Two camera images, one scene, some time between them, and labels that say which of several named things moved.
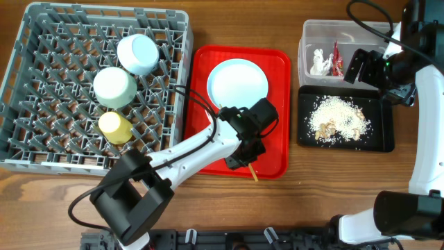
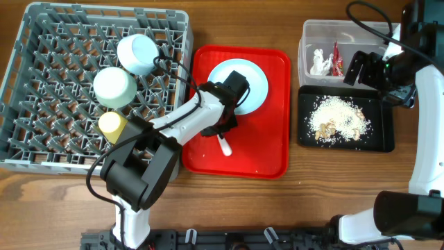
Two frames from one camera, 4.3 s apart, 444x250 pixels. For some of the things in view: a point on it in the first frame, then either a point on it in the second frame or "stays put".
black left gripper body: x=250 y=154 → x=222 y=127
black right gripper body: x=374 y=69 stays put
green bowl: x=114 y=87 stays put
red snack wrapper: x=338 y=62 stays put
